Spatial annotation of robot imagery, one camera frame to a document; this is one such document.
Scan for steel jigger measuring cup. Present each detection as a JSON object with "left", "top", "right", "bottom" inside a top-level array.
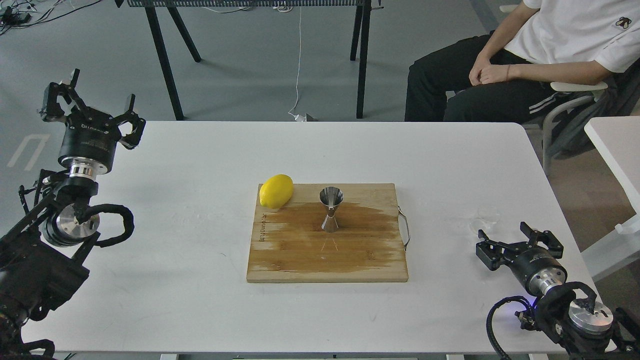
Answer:
[{"left": 318, "top": 186, "right": 345, "bottom": 233}]

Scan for small clear glass cup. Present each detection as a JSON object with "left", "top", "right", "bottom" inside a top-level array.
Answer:
[{"left": 468, "top": 203, "right": 502, "bottom": 237}]

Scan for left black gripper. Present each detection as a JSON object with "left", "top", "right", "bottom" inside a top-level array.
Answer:
[{"left": 39, "top": 69, "right": 147, "bottom": 177}]

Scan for white hanging cable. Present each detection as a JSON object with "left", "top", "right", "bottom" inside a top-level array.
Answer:
[{"left": 288, "top": 6, "right": 319, "bottom": 122}]

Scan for seated person white shirt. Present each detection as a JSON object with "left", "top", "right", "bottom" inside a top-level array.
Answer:
[{"left": 404, "top": 0, "right": 640, "bottom": 124}]

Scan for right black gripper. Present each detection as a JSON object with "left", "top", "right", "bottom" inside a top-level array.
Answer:
[{"left": 475, "top": 222, "right": 568, "bottom": 297}]

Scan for yellow lemon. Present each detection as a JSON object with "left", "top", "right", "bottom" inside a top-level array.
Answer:
[{"left": 258, "top": 174, "right": 294, "bottom": 209}]

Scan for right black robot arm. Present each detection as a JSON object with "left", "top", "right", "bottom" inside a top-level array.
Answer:
[{"left": 476, "top": 222, "right": 639, "bottom": 360}]

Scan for black metal frame table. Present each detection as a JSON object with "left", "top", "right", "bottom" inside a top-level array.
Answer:
[{"left": 115, "top": 0, "right": 385, "bottom": 122}]

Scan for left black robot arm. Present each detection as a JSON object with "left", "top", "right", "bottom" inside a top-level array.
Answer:
[{"left": 0, "top": 69, "right": 146, "bottom": 360}]

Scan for black cables on floor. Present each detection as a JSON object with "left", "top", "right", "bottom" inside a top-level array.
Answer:
[{"left": 0, "top": 0, "right": 103, "bottom": 36}]

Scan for white side table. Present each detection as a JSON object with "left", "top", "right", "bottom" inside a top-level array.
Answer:
[{"left": 582, "top": 115, "right": 640, "bottom": 281}]

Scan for wooden cutting board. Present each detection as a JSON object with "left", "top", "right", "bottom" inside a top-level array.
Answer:
[{"left": 246, "top": 183, "right": 409, "bottom": 283}]

